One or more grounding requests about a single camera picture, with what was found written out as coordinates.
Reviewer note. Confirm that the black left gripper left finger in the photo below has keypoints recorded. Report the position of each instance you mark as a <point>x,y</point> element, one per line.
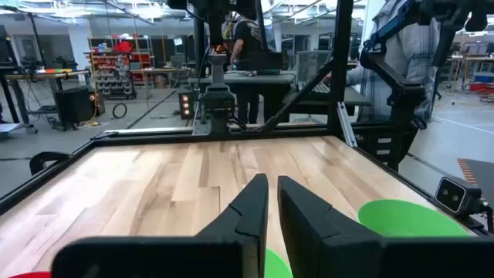
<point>216,255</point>

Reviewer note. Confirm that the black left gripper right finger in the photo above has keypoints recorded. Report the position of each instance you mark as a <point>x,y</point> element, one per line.
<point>328,247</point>

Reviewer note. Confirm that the red plastic bowl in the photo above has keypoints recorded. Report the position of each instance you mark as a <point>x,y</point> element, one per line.
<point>32,275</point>

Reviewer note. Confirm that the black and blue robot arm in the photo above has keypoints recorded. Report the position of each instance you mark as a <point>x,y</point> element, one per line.
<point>390,27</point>

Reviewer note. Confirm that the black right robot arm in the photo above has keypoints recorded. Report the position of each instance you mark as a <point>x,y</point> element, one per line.
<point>218,104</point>

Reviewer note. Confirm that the black box with lights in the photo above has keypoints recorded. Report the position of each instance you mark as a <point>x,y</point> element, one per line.
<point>186,105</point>

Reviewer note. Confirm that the orange striped floor mat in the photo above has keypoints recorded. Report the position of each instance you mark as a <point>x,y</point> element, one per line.
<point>469,171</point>

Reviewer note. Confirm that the black equipment stand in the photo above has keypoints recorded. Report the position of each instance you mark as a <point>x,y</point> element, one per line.
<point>401,104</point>

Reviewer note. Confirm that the grey desk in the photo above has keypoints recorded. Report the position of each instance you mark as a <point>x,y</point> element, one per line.
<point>262,79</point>

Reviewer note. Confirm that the grey mesh chair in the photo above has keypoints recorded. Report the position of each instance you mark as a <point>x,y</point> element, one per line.
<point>312,65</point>

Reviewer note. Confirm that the black chair armrest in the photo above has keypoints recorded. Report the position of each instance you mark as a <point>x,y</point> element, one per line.
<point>46,157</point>

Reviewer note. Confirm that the black monitor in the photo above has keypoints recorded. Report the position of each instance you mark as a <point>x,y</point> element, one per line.
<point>258,62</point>

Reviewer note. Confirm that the shelving with red bins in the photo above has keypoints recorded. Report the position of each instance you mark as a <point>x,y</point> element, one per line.
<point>116,73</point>

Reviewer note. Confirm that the person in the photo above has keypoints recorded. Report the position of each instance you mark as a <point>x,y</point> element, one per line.
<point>247,38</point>
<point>413,50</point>

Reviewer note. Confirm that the red cart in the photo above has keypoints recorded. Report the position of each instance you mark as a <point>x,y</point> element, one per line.
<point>482,85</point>

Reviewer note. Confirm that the workbench with coloured bar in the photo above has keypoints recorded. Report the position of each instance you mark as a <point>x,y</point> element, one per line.
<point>38,75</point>

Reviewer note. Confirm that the silver aluminium rail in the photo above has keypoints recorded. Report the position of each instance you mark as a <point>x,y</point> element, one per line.
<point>346,123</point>

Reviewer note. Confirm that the black table-level camera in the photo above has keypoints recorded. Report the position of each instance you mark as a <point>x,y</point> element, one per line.
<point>455,195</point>

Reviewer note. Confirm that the black aluminium table frame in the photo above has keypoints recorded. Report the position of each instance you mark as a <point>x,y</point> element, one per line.
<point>343,58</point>

